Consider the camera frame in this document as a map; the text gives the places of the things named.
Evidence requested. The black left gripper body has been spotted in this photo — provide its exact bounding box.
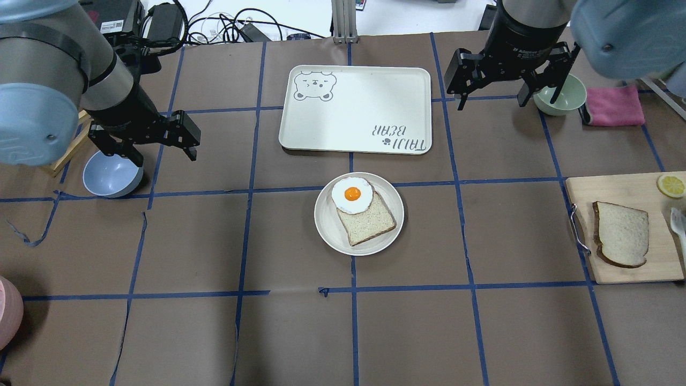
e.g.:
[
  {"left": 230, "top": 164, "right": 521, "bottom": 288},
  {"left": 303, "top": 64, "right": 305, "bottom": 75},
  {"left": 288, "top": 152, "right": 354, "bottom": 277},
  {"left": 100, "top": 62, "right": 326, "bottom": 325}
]
[{"left": 88, "top": 110, "right": 201, "bottom": 152}]

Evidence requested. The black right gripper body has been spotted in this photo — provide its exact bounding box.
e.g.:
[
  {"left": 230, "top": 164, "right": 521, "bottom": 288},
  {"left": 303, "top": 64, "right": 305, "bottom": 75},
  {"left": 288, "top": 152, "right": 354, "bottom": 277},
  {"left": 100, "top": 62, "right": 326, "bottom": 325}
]
[{"left": 444, "top": 40, "right": 581, "bottom": 97}]

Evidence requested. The white round plate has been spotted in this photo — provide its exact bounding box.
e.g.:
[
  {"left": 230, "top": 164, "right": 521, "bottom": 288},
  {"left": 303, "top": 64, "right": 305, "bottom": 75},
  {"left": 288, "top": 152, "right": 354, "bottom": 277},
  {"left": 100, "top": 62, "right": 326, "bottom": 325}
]
[{"left": 314, "top": 173, "right": 405, "bottom": 256}]

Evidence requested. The white bread slice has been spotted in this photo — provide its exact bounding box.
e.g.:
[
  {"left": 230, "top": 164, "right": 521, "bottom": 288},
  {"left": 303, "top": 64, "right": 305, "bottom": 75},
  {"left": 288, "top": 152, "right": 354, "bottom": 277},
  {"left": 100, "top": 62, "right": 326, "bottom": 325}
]
[{"left": 592, "top": 201, "right": 650, "bottom": 269}]

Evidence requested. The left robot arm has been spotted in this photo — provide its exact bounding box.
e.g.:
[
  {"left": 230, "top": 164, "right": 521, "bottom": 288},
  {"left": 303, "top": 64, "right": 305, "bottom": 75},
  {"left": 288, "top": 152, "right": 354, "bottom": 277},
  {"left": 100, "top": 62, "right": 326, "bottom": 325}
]
[{"left": 1, "top": 1, "right": 201, "bottom": 166}]

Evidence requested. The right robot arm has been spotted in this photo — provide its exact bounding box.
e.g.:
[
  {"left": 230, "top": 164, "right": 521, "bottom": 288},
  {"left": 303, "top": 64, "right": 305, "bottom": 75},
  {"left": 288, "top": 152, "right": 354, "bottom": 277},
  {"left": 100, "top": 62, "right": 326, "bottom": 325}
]
[{"left": 444, "top": 1, "right": 685, "bottom": 110}]

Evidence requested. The bottom bread slice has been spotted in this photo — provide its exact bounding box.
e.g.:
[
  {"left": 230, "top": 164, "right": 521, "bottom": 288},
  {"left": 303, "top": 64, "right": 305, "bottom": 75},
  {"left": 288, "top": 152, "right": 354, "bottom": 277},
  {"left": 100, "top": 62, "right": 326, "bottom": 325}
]
[{"left": 336, "top": 191, "right": 397, "bottom": 246}]

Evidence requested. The green bowl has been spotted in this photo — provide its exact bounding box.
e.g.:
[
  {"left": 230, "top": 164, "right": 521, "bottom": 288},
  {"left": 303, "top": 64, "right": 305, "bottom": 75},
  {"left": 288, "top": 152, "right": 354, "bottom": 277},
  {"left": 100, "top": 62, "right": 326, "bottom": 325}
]
[{"left": 533, "top": 74, "right": 586, "bottom": 116}]

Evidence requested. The blue bowl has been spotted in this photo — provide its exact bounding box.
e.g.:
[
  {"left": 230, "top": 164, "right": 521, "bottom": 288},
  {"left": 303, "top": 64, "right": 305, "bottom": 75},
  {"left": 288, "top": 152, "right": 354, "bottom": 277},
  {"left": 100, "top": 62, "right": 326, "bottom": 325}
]
[{"left": 83, "top": 151, "right": 144, "bottom": 198}]

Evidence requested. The wooden rack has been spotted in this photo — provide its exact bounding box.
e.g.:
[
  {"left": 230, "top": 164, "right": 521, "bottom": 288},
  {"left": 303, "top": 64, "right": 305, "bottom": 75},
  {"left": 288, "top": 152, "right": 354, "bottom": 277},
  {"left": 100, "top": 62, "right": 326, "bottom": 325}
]
[{"left": 39, "top": 110, "right": 92, "bottom": 177}]

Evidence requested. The pink cloth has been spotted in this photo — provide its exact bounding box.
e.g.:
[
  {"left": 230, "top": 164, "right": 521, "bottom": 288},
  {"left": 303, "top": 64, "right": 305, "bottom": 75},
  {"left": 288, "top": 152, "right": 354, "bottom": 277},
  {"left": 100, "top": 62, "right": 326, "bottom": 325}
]
[{"left": 578, "top": 85, "right": 645, "bottom": 127}]

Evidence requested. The cream bear serving tray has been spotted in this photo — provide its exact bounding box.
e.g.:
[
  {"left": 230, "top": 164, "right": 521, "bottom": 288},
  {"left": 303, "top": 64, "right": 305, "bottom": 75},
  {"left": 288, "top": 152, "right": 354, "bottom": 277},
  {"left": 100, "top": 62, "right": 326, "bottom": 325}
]
[{"left": 279, "top": 64, "right": 432, "bottom": 155}]

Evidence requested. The black power adapter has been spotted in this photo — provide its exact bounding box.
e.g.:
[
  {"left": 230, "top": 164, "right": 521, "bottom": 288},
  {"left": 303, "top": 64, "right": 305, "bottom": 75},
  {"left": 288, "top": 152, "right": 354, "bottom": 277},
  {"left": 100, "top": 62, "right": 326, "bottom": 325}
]
[{"left": 145, "top": 3, "right": 183, "bottom": 43}]

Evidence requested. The fried egg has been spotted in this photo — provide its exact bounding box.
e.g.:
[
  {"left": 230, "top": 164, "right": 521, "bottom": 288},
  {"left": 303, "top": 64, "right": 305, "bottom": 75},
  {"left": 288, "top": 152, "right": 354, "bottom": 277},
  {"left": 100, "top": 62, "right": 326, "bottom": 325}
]
[{"left": 331, "top": 177, "right": 374, "bottom": 215}]

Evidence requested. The lemon slice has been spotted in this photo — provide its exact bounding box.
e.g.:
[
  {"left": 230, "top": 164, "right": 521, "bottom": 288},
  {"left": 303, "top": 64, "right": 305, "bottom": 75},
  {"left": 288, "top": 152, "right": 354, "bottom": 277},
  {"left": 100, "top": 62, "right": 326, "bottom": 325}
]
[{"left": 656, "top": 174, "right": 685, "bottom": 199}]

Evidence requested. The white plastic fork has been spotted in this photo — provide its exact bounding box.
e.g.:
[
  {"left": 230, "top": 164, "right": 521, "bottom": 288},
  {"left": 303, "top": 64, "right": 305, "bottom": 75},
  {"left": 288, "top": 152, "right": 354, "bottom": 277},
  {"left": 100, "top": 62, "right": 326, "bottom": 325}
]
[{"left": 670, "top": 207, "right": 686, "bottom": 261}]

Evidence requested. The pink bowl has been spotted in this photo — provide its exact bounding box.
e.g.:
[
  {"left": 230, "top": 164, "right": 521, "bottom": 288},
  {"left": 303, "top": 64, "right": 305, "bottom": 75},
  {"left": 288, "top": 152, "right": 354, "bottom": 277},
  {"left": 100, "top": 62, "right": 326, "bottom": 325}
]
[{"left": 1, "top": 276, "right": 24, "bottom": 350}]

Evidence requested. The wooden cutting board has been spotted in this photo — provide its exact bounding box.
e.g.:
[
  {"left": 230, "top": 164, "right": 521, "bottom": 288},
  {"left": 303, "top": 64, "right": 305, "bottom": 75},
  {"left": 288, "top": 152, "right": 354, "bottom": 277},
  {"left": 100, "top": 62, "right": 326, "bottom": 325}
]
[{"left": 564, "top": 173, "right": 684, "bottom": 284}]

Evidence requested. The black cables bundle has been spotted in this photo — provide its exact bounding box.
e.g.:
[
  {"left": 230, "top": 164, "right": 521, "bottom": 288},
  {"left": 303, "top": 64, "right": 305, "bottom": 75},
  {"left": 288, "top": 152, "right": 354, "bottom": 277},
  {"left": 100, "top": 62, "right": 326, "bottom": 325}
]
[{"left": 185, "top": 0, "right": 327, "bottom": 44}]

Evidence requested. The aluminium frame post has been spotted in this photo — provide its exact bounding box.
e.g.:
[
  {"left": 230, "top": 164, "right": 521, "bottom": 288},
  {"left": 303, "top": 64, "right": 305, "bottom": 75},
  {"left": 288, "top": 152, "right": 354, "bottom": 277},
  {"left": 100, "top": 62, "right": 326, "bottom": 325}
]
[{"left": 331, "top": 0, "right": 359, "bottom": 44}]

